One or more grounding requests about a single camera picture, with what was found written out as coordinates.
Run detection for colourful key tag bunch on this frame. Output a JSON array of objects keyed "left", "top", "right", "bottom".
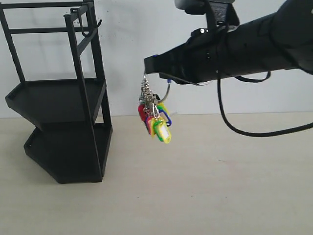
[{"left": 137, "top": 73, "right": 173, "bottom": 144}]

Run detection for black cable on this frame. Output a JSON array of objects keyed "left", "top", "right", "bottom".
[{"left": 215, "top": 24, "right": 313, "bottom": 138}]

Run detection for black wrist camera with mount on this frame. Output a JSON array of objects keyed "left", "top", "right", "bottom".
[{"left": 174, "top": 0, "right": 240, "bottom": 30}]

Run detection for black S-shaped hook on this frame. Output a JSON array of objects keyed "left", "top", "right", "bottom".
[{"left": 70, "top": 7, "right": 103, "bottom": 39}]

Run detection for black fabric-covered robot arm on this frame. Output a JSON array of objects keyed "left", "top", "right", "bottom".
[{"left": 144, "top": 0, "right": 313, "bottom": 84}]

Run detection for black fabric-covered gripper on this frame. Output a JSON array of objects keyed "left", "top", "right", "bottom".
[{"left": 144, "top": 26, "right": 228, "bottom": 85}]

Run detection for black metal two-tier rack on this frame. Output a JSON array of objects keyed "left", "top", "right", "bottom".
[{"left": 0, "top": 0, "right": 112, "bottom": 184}]

